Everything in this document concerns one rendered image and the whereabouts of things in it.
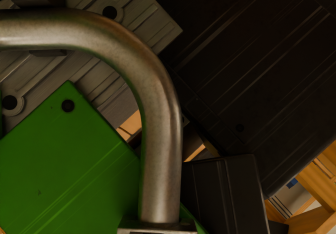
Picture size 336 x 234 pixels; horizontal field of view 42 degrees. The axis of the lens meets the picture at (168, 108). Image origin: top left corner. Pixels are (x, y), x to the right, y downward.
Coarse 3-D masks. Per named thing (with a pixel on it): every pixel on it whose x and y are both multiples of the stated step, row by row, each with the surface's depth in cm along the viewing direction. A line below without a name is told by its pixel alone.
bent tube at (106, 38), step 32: (0, 32) 31; (32, 32) 31; (64, 32) 31; (96, 32) 31; (128, 32) 31; (128, 64) 31; (160, 64) 31; (160, 96) 30; (160, 128) 30; (160, 160) 30; (160, 192) 30; (128, 224) 31; (160, 224) 30; (192, 224) 32
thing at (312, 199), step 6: (318, 162) 866; (324, 168) 861; (330, 174) 857; (294, 180) 861; (288, 186) 890; (312, 198) 841; (282, 204) 840; (306, 204) 838; (288, 210) 836; (300, 210) 835; (288, 216) 833
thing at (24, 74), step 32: (0, 0) 36; (96, 0) 36; (128, 0) 36; (160, 32) 36; (0, 64) 36; (32, 64) 36; (64, 64) 36; (96, 64) 36; (32, 96) 36; (96, 96) 36
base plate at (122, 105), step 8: (120, 88) 88; (128, 88) 91; (112, 96) 88; (120, 96) 91; (128, 96) 94; (104, 104) 89; (112, 104) 91; (120, 104) 95; (128, 104) 98; (136, 104) 101; (104, 112) 92; (112, 112) 95; (120, 112) 98; (128, 112) 102; (112, 120) 98; (120, 120) 102
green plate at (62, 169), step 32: (64, 96) 34; (32, 128) 34; (64, 128) 34; (96, 128) 34; (0, 160) 34; (32, 160) 34; (64, 160) 34; (96, 160) 34; (128, 160) 34; (0, 192) 34; (32, 192) 34; (64, 192) 34; (96, 192) 34; (128, 192) 34; (0, 224) 34; (32, 224) 34; (64, 224) 34; (96, 224) 34
